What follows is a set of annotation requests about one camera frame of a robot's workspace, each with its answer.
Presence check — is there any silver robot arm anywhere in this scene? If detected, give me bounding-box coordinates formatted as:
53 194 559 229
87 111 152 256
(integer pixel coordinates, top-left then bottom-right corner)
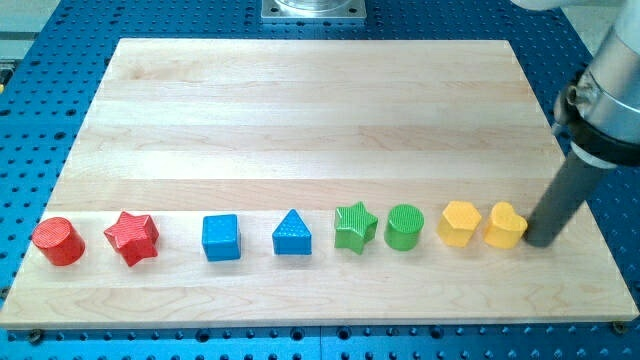
554 0 639 168

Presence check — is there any yellow heart block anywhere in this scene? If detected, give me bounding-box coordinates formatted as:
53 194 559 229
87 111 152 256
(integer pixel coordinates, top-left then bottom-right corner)
483 201 528 249

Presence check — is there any green star block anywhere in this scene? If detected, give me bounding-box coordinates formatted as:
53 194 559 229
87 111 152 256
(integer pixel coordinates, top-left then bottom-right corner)
334 202 378 255

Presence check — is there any blue triangle block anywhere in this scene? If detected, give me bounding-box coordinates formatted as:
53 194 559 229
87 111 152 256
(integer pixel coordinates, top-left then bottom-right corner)
272 209 312 255

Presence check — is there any green cylinder block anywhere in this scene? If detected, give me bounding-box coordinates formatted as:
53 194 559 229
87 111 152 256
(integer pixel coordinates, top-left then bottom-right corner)
384 204 424 251

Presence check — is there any blue cube block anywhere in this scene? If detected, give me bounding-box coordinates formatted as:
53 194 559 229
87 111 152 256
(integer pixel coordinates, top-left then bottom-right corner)
201 214 241 262

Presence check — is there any yellow hexagon block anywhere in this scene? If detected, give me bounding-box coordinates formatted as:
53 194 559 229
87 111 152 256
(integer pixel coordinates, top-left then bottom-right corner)
436 201 482 247

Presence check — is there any light wooden board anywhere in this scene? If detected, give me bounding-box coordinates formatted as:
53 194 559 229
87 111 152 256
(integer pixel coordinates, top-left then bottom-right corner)
1 39 638 329

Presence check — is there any red star block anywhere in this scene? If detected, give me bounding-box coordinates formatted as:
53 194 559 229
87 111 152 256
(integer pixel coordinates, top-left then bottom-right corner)
104 212 159 267

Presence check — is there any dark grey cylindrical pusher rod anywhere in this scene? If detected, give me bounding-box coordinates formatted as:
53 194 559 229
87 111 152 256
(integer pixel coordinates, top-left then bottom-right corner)
524 151 615 248

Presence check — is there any red cylinder block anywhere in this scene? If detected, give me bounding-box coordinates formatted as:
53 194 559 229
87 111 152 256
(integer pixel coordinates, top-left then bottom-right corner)
32 217 85 266

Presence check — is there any blue perforated table plate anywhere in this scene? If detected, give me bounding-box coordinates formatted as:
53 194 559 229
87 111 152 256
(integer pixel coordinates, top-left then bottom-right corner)
1 0 639 359

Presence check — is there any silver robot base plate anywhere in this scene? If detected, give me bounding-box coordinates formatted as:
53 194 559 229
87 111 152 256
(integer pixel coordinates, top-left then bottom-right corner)
261 0 367 20

